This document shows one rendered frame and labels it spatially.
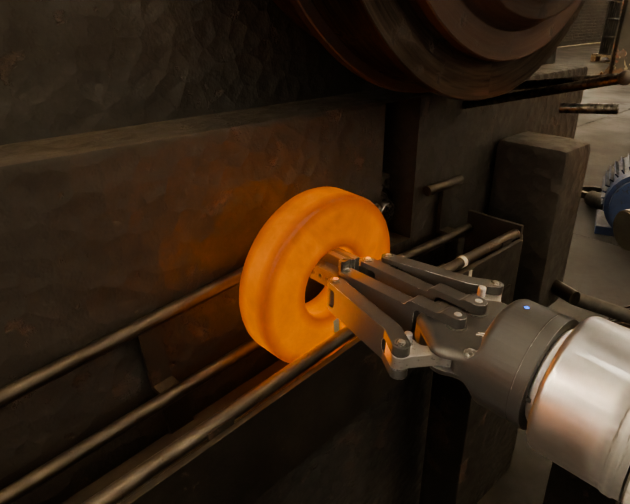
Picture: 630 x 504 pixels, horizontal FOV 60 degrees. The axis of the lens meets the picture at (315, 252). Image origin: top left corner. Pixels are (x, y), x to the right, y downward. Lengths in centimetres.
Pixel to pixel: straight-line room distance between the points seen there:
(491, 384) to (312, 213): 18
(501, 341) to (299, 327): 18
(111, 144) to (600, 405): 34
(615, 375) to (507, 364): 6
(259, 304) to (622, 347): 24
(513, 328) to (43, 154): 31
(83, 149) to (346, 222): 20
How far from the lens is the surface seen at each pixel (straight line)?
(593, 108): 60
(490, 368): 34
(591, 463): 33
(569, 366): 33
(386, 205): 64
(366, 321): 38
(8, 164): 39
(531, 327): 35
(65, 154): 40
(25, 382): 43
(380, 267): 43
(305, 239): 42
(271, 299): 41
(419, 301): 38
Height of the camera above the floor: 96
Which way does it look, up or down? 24 degrees down
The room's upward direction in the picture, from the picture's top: straight up
